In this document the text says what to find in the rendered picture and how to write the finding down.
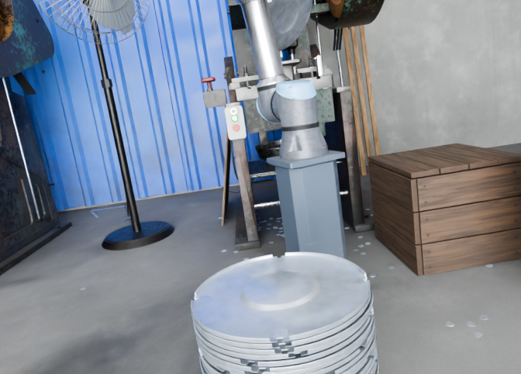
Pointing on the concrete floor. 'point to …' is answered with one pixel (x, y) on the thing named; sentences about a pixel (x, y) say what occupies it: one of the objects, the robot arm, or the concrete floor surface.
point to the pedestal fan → (113, 21)
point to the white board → (226, 178)
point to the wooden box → (447, 206)
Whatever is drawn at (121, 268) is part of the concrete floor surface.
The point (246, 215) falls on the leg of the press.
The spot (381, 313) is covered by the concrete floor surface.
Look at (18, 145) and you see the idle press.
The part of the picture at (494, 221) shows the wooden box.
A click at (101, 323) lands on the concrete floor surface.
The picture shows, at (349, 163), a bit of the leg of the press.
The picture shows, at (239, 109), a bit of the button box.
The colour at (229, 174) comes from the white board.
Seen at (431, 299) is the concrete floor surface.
